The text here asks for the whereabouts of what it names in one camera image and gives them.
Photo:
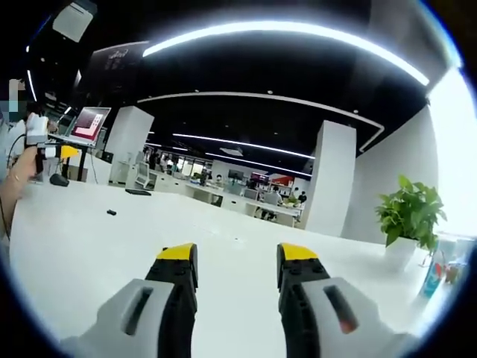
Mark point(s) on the white office chair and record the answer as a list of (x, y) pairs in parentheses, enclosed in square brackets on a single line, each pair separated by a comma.
[(143, 175)]

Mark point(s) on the flat black object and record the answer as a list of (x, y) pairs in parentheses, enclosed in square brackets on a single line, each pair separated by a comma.
[(138, 192)]

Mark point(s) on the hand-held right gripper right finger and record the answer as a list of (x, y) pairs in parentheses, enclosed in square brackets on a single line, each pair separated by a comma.
[(316, 298)]

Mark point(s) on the person's white clothing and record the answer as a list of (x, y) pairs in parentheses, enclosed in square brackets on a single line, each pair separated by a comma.
[(7, 141)]

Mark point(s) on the green leafy plant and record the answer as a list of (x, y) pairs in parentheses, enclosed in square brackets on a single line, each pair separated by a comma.
[(410, 209)]

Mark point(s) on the straight ceiling light strip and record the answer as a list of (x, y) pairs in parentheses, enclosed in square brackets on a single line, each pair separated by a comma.
[(261, 164), (242, 143)]

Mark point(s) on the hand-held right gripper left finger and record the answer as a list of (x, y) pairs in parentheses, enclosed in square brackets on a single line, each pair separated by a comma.
[(149, 298)]

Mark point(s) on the white ceiling box unit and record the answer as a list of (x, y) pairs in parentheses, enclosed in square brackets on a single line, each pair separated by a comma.
[(72, 18)]

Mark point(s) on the black rounded object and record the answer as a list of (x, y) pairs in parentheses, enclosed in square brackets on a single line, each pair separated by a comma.
[(59, 180)]

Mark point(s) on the dark hanging sign board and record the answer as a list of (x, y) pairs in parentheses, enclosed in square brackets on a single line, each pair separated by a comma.
[(112, 71)]

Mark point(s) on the standing desk with black leg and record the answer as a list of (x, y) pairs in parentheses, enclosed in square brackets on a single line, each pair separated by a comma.
[(83, 164)]

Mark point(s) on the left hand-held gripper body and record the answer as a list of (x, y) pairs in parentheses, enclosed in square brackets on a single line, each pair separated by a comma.
[(37, 128)]

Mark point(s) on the long curved ceiling light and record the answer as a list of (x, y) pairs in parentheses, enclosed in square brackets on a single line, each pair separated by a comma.
[(283, 29)]

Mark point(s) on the row of white office desks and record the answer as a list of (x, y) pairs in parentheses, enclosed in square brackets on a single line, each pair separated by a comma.
[(238, 201)]

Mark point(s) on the white plant pot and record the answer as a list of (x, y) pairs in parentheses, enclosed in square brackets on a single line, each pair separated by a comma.
[(401, 253)]

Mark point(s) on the person's left hand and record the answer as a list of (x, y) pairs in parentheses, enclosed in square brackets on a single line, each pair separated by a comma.
[(23, 164)]

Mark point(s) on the dark computer monitor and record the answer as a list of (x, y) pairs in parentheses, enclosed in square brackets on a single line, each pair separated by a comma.
[(236, 174)]

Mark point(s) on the open silver laptop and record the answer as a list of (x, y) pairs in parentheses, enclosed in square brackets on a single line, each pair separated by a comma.
[(89, 125)]

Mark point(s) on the red display screen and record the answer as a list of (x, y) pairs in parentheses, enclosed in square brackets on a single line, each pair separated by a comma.
[(259, 177)]

